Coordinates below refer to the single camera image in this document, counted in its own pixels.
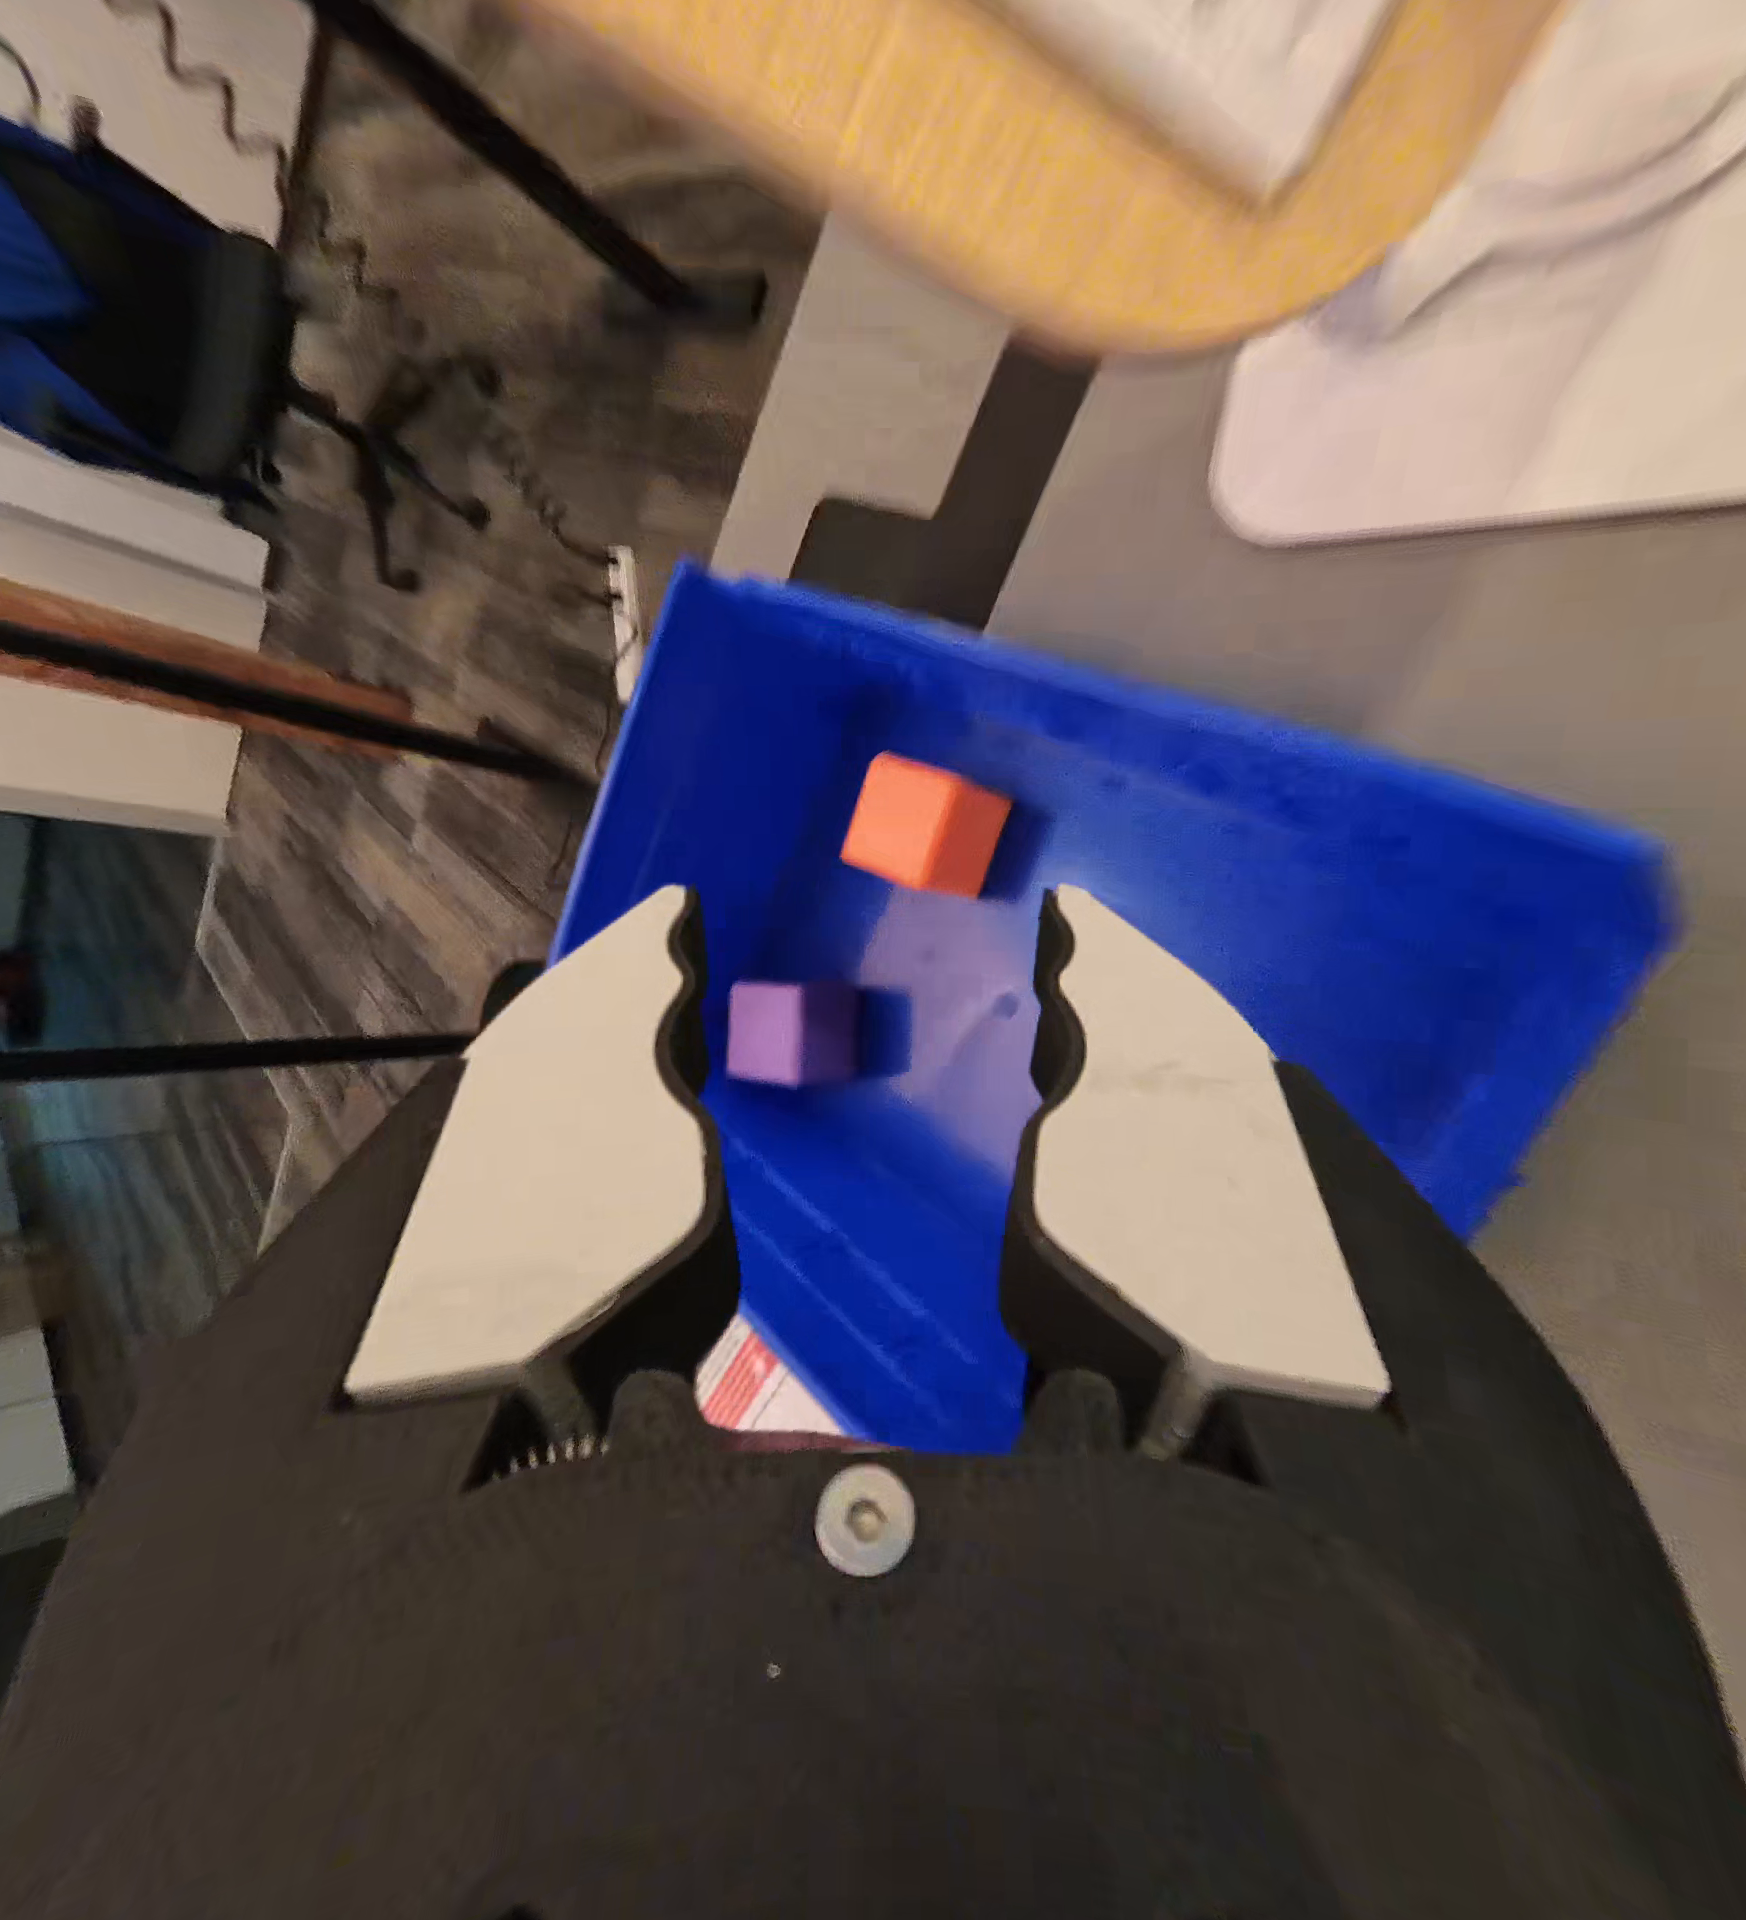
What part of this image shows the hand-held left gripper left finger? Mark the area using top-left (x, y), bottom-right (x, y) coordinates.
top-left (346, 884), bottom-right (743, 1440)

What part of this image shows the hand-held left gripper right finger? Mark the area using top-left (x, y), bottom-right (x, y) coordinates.
top-left (1001, 884), bottom-right (1395, 1459)

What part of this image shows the purple cube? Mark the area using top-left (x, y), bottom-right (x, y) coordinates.
top-left (726, 981), bottom-right (861, 1085)

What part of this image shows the blue plastic bin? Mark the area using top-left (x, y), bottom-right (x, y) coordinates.
top-left (549, 558), bottom-right (1677, 1458)

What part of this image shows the orange cube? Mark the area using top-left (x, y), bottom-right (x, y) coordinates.
top-left (840, 755), bottom-right (1014, 899)

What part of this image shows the grey desk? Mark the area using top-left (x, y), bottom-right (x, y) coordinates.
top-left (713, 224), bottom-right (1746, 1920)

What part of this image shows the wooden top office desk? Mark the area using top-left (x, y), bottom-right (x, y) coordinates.
top-left (0, 0), bottom-right (772, 786)

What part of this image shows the laminated paper sheet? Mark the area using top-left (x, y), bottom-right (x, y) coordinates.
top-left (691, 1313), bottom-right (876, 1448)

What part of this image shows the black office chair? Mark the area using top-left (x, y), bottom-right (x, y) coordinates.
top-left (2, 151), bottom-right (494, 592)

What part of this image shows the white stand with wooden board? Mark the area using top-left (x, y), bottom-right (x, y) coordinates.
top-left (512, 0), bottom-right (1746, 550)

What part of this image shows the wooden post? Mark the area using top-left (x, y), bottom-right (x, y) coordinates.
top-left (0, 552), bottom-right (413, 740)

